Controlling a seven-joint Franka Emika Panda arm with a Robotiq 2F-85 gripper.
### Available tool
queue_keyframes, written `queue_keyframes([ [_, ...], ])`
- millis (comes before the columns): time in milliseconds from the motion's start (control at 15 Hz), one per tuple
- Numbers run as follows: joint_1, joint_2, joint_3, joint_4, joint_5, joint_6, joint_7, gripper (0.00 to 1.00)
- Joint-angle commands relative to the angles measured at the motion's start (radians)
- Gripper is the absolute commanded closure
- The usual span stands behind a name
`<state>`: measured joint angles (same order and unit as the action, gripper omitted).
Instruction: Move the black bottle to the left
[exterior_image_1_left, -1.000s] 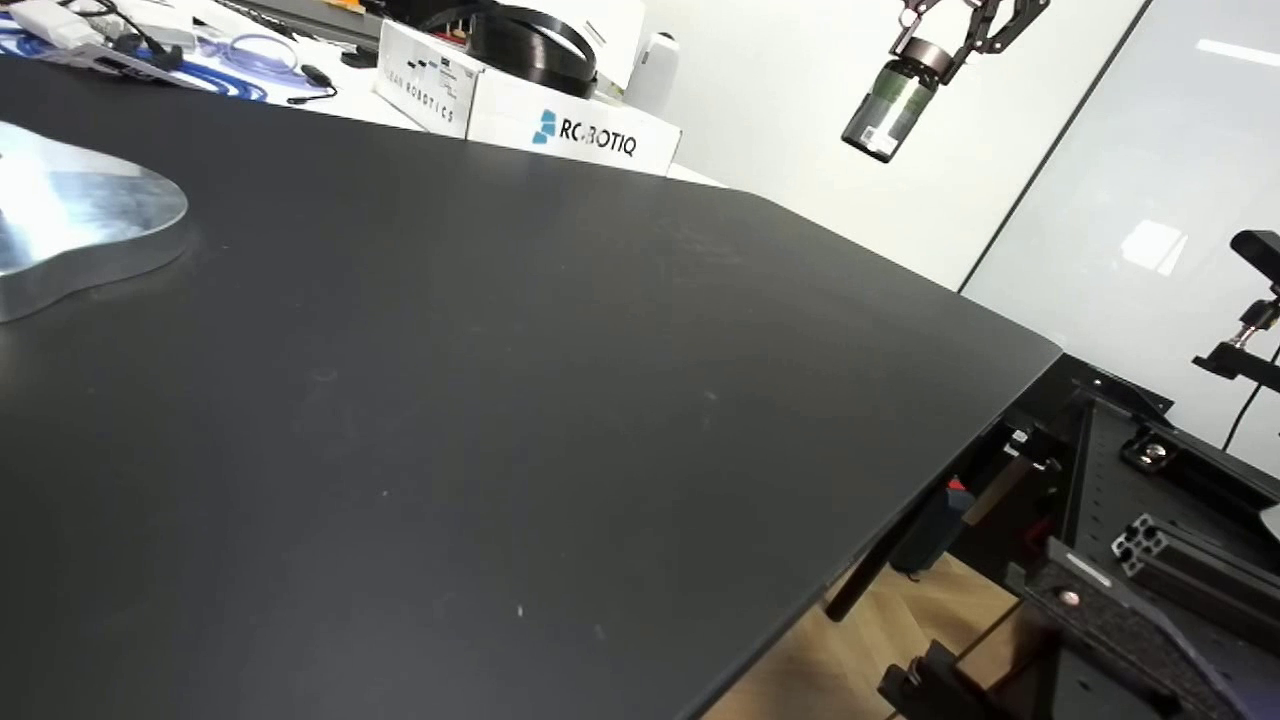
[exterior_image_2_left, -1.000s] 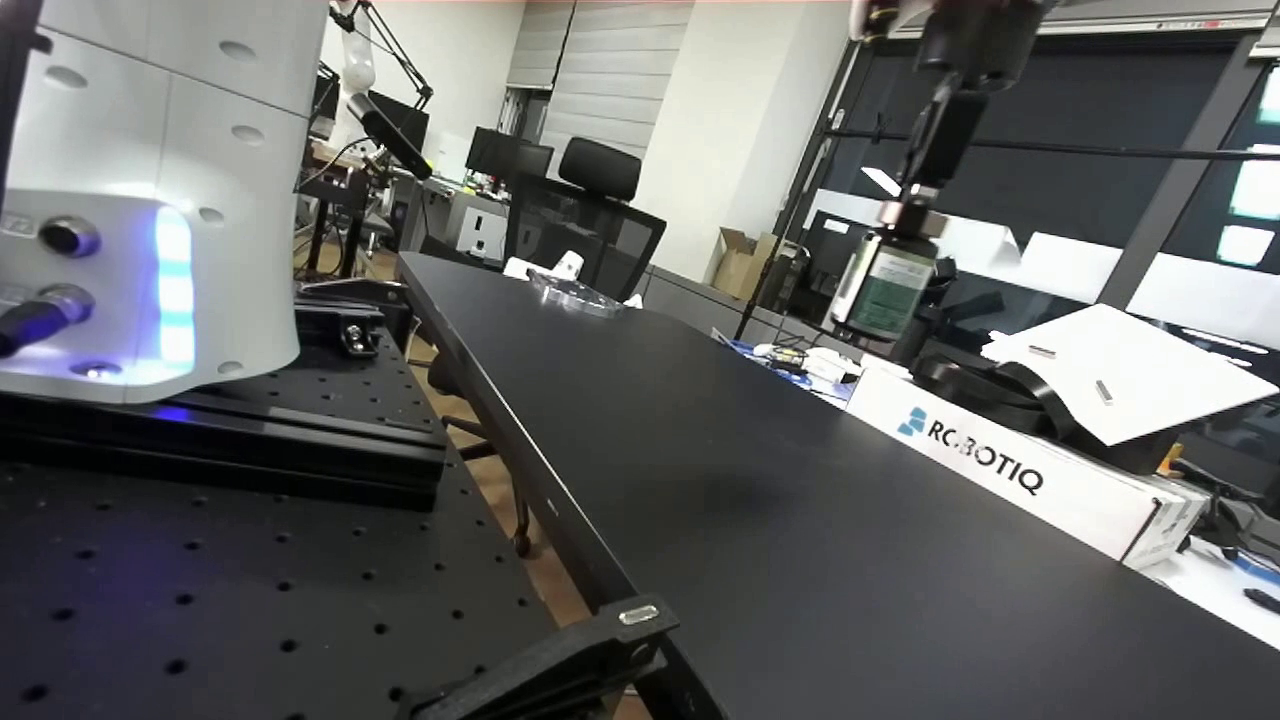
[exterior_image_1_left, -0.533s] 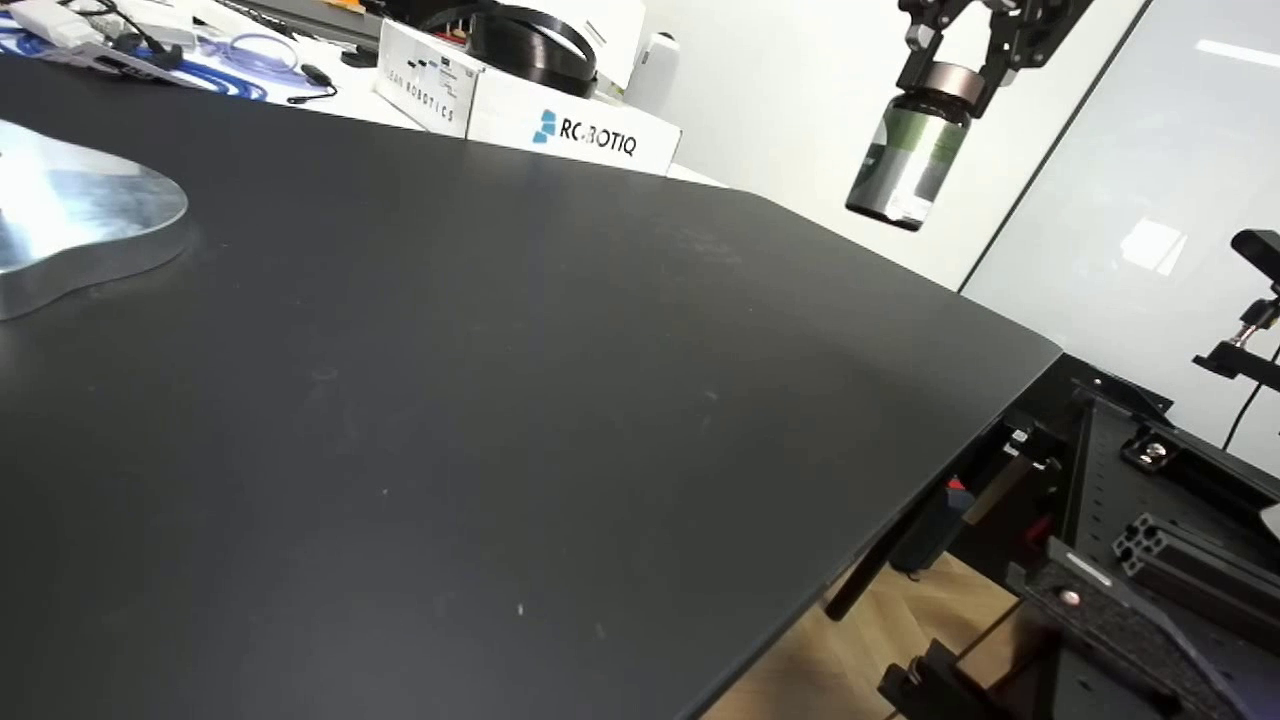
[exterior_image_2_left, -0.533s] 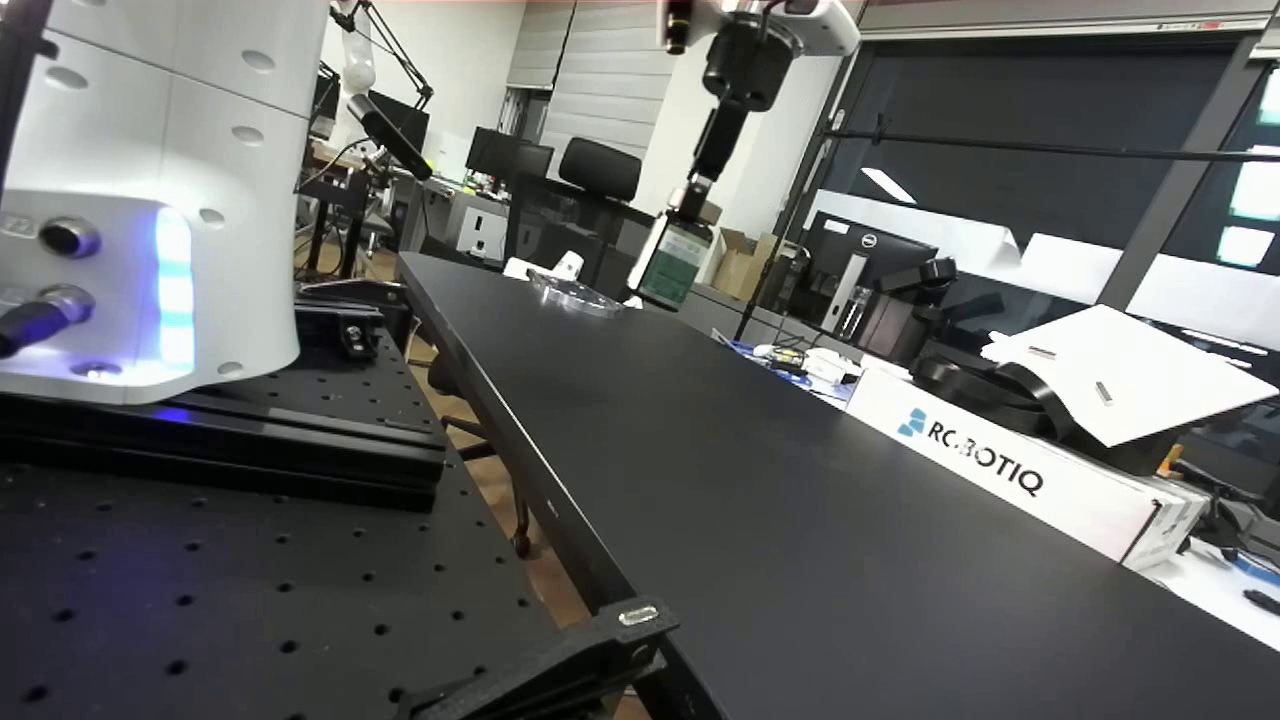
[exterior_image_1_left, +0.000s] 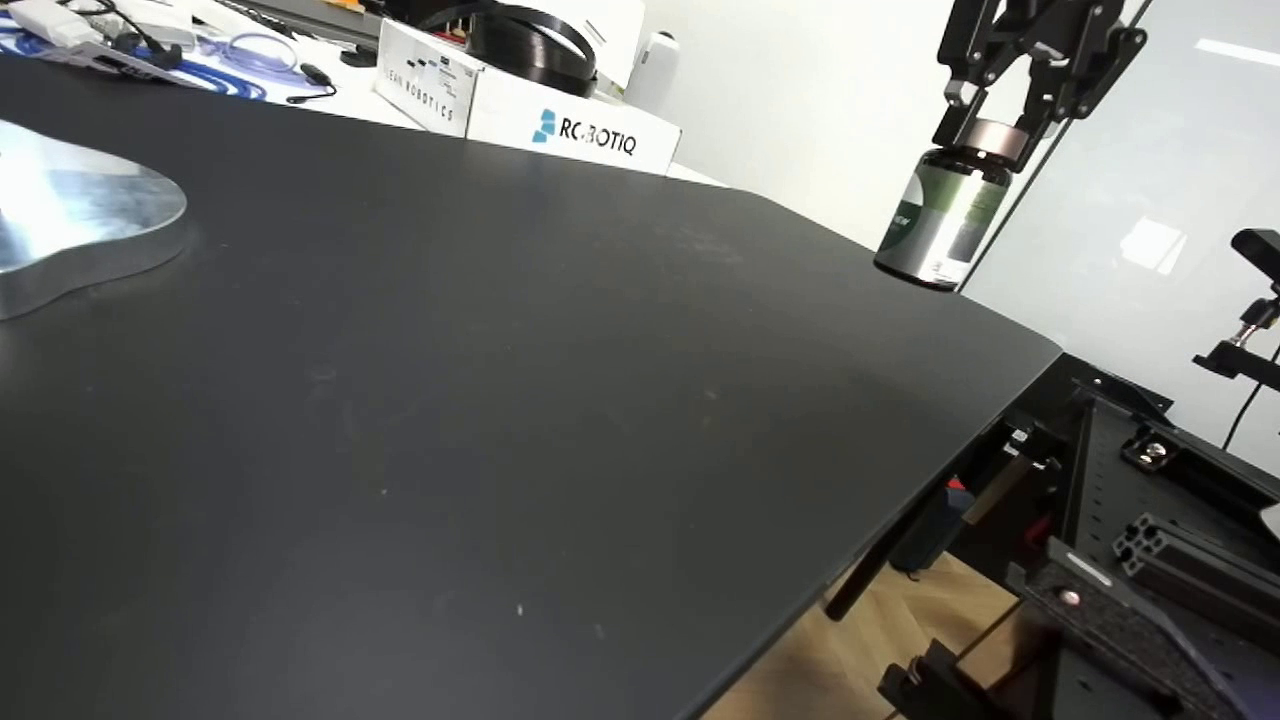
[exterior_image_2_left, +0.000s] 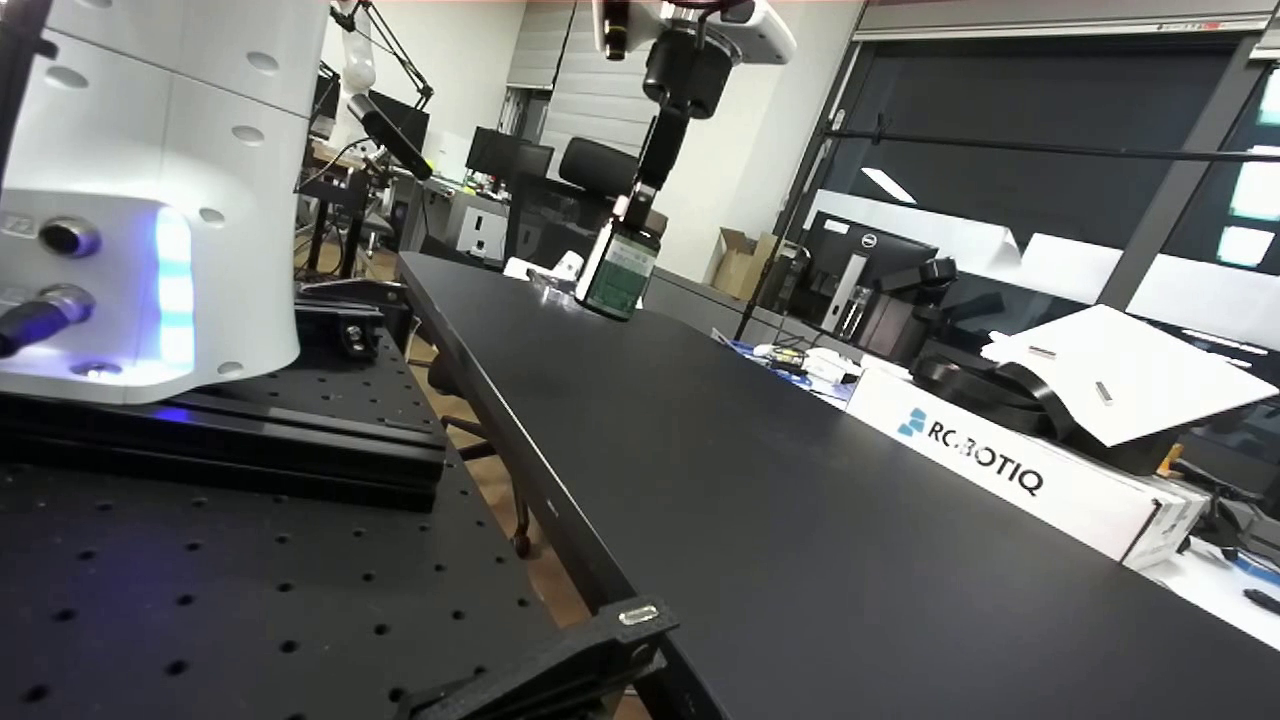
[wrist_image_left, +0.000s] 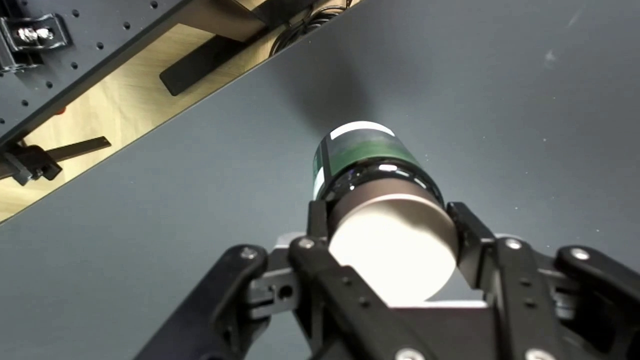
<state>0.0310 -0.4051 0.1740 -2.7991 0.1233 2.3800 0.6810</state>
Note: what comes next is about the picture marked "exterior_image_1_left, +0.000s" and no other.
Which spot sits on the white Robotiq cardboard box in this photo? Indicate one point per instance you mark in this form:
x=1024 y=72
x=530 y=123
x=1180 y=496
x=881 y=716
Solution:
x=535 y=113

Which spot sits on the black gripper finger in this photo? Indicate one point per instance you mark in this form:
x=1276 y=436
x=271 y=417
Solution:
x=960 y=104
x=1044 y=113

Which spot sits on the black corner bracket with screw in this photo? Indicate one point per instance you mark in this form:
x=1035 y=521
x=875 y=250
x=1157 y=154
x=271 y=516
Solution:
x=1151 y=454

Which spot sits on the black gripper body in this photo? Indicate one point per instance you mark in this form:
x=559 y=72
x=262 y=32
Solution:
x=1053 y=24

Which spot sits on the white cylindrical roll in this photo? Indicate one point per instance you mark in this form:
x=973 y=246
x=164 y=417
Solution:
x=654 y=67

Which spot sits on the black round spool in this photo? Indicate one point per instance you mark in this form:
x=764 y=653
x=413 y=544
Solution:
x=543 y=41

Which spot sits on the black aluminium extrusion bar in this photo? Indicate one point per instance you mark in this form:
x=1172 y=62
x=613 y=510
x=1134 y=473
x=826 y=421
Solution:
x=1193 y=562

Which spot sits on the blue plastic bag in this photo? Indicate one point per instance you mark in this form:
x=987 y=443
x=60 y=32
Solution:
x=227 y=67

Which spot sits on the black camera on stand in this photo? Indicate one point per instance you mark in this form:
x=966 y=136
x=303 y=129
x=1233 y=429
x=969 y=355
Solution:
x=1256 y=304

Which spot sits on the thin black pole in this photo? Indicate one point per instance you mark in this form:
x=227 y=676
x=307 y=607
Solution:
x=1035 y=187

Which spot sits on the black bottle with green label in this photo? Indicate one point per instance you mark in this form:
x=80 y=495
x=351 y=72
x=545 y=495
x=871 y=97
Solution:
x=945 y=222

